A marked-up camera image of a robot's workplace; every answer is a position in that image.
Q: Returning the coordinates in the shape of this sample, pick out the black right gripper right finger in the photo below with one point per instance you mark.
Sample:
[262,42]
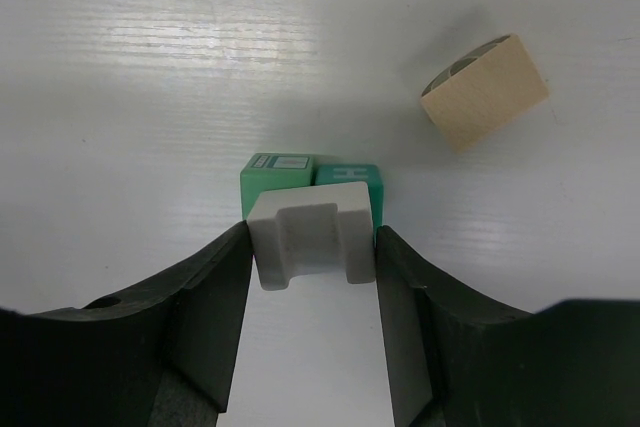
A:
[456,357]

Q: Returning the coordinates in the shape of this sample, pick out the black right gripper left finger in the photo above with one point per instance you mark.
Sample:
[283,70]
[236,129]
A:
[161,352]

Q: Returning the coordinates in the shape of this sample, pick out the white notched wood block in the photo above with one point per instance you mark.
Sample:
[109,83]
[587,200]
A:
[312,230]

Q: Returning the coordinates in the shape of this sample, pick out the light green wood block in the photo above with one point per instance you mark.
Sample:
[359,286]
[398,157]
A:
[273,171]

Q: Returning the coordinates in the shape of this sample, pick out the dark green wood block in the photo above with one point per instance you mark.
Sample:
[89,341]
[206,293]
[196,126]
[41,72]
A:
[367,176]

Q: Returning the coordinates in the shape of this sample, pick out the tan wood block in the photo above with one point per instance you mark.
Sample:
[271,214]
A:
[483,91]

